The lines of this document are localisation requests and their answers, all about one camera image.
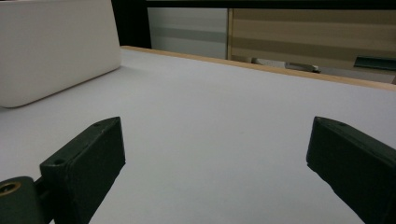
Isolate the black curtain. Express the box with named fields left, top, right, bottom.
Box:
left=110, top=0, right=153, bottom=49

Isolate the black horizontal frame bar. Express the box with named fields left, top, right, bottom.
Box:
left=145, top=0, right=396, bottom=10

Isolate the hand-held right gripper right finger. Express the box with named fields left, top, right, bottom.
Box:
left=305, top=116, right=396, bottom=224

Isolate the light wooden desk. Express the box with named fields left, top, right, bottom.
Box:
left=227, top=7, right=396, bottom=84

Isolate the white table sheet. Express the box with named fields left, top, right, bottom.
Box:
left=0, top=48, right=396, bottom=224

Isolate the white plastic storage basket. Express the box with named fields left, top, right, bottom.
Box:
left=0, top=0, right=122, bottom=109

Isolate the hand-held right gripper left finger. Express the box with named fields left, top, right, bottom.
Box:
left=39, top=116, right=127, bottom=224

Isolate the dark desk drawer handle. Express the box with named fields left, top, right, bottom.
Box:
left=353, top=55, right=396, bottom=72

